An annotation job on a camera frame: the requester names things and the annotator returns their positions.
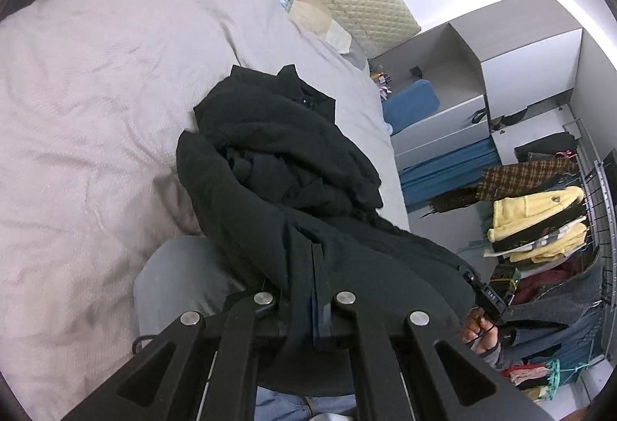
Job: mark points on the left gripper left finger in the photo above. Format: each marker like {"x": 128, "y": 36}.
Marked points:
{"x": 198, "y": 368}

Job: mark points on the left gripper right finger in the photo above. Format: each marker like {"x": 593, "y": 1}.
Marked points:
{"x": 417, "y": 371}

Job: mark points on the black puffer jacket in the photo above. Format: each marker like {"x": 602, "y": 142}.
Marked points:
{"x": 275, "y": 184}

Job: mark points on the person right hand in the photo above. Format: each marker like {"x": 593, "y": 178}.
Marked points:
{"x": 481, "y": 335}

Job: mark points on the denim hanging garment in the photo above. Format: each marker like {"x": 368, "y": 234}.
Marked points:
{"x": 562, "y": 322}

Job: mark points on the yellow fleece garment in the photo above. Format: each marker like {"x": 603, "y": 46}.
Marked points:
{"x": 538, "y": 227}

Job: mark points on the houndstooth hanging garment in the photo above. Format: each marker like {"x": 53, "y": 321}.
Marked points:
{"x": 512, "y": 180}

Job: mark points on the blue curtain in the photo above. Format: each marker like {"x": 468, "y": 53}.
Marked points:
{"x": 453, "y": 170}

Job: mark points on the grey wardrobe cabinet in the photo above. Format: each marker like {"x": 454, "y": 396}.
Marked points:
{"x": 502, "y": 72}

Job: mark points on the bottles on shelf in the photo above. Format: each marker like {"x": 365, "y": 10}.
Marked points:
{"x": 382, "y": 81}

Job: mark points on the grey bed cover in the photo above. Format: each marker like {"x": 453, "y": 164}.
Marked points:
{"x": 94, "y": 96}

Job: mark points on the beige grey pillow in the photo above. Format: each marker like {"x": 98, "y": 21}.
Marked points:
{"x": 314, "y": 16}

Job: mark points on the wire clothes rack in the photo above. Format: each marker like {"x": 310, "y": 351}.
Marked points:
{"x": 600, "y": 204}

